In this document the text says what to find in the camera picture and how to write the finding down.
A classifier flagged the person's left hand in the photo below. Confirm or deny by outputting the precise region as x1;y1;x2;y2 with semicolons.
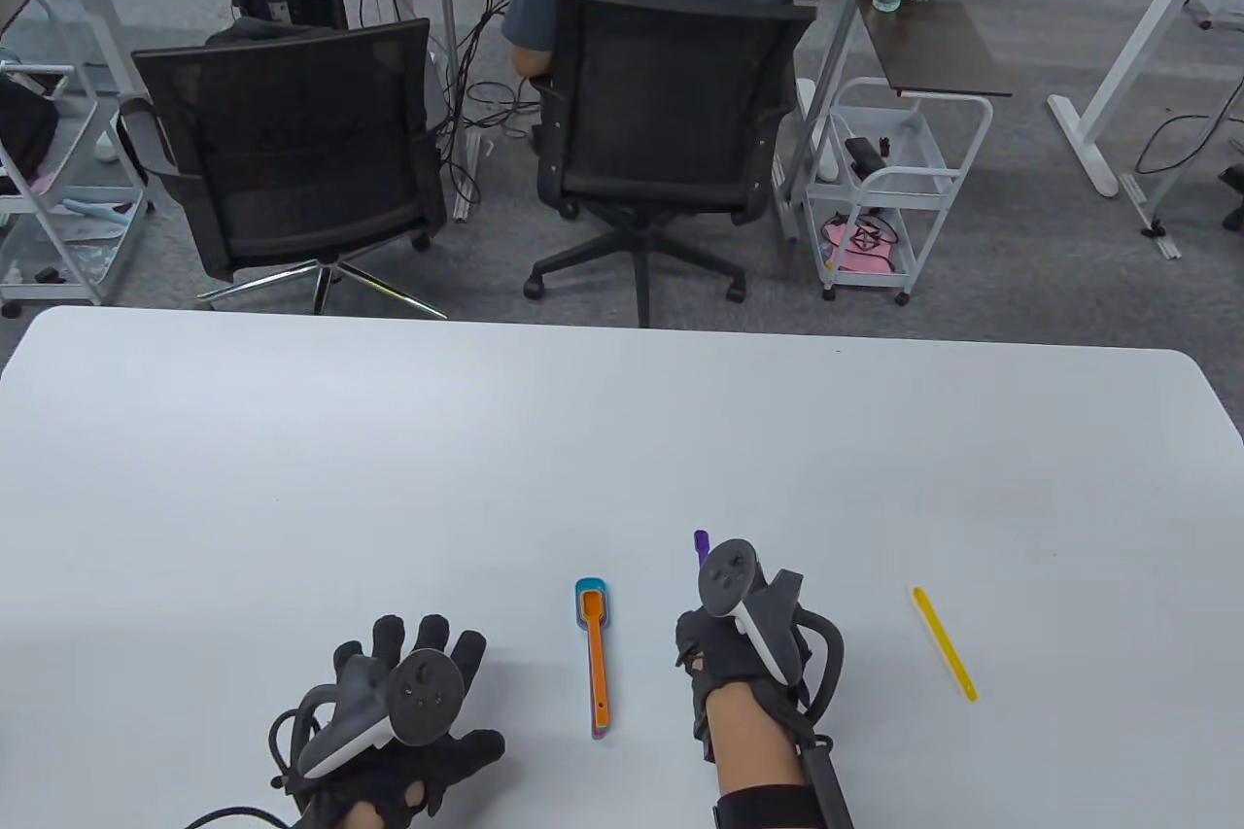
275;613;506;829

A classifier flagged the person's right hand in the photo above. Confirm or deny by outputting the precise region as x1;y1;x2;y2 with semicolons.
675;610;812;762

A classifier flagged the orange measuring spoon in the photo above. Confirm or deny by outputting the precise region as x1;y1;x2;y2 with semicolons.
581;589;610;728

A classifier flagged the teal measuring spoon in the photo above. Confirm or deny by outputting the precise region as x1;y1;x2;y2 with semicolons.
574;578;613;742

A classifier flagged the yellow measuring spoon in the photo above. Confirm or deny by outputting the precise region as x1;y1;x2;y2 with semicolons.
912;587;979;702

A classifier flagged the person's right forearm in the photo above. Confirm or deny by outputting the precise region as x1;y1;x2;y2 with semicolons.
705;683;822;829

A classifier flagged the grey white handheld controller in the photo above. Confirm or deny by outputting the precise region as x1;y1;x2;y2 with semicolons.
296;649;463;779
698;539;806;686

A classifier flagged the pink cloth item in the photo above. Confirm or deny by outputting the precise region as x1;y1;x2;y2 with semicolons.
821;215;900;274

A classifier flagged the black handheld device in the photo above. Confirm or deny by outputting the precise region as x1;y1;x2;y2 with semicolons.
844;134;890;179

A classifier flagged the black mesh chair chrome base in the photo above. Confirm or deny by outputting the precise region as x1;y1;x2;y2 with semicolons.
131;17;450;320

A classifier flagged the black bag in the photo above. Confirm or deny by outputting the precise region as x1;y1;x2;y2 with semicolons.
0;76;59;184

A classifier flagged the white wire rolling cart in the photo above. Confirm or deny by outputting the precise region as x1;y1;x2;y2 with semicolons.
0;61;156;320
805;77;994;306

